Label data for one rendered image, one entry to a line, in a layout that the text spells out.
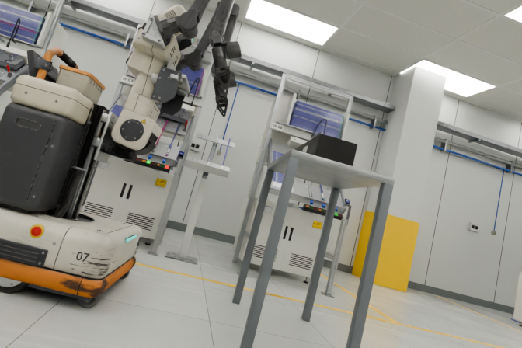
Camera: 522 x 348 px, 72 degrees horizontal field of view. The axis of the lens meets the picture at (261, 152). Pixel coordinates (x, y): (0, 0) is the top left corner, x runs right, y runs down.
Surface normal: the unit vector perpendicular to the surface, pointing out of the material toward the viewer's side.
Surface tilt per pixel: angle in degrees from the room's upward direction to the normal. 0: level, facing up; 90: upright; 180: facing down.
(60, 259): 90
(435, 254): 90
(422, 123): 90
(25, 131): 90
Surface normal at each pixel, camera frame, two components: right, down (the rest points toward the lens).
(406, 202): 0.20, -0.10
